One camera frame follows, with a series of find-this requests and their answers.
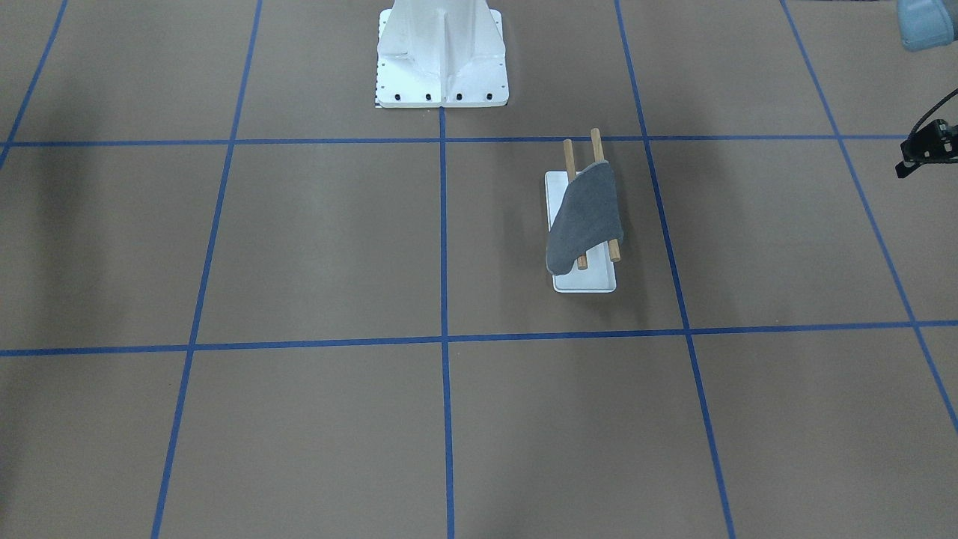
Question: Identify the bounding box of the white central pedestal column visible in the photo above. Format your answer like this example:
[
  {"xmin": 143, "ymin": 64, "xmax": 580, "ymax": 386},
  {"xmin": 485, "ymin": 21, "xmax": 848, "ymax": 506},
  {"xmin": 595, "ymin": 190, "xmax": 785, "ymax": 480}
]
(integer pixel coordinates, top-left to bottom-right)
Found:
[{"xmin": 374, "ymin": 1, "xmax": 510, "ymax": 109}]

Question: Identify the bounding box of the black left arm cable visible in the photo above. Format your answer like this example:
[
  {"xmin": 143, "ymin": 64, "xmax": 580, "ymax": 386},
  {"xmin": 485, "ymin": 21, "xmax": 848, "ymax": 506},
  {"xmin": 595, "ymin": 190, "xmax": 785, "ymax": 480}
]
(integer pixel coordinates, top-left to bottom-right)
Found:
[{"xmin": 907, "ymin": 88, "xmax": 958, "ymax": 143}]

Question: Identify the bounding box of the upper wooden rack dowel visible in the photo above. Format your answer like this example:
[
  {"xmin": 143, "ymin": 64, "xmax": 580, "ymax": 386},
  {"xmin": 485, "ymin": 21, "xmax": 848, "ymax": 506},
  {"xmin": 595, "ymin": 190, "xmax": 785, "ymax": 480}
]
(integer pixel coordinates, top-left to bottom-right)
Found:
[{"xmin": 590, "ymin": 127, "xmax": 620, "ymax": 263}]

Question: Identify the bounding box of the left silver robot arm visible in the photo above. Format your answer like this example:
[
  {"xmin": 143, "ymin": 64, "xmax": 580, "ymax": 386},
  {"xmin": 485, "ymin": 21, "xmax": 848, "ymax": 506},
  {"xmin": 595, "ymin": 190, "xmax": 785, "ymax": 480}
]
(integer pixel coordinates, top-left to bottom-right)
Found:
[{"xmin": 896, "ymin": 1, "xmax": 957, "ymax": 52}]

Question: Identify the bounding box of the grey blue microfibre towel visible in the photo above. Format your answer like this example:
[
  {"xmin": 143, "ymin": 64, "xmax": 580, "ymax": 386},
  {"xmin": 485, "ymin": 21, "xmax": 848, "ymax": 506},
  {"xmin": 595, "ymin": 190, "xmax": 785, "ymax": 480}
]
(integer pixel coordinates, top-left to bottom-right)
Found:
[{"xmin": 546, "ymin": 160, "xmax": 625, "ymax": 277}]

